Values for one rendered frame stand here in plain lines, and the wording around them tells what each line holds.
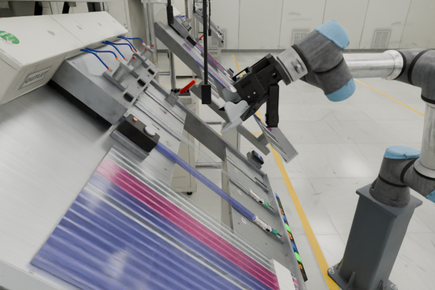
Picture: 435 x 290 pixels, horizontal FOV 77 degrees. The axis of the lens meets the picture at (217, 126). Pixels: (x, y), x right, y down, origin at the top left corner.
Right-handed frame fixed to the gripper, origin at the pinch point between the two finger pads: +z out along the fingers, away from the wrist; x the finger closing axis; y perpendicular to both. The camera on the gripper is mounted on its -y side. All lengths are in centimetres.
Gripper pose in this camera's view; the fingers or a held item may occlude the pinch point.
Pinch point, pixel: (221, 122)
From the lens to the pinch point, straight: 70.7
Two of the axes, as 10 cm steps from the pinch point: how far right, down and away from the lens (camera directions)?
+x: 0.2, 4.1, -9.1
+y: -5.9, -7.3, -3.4
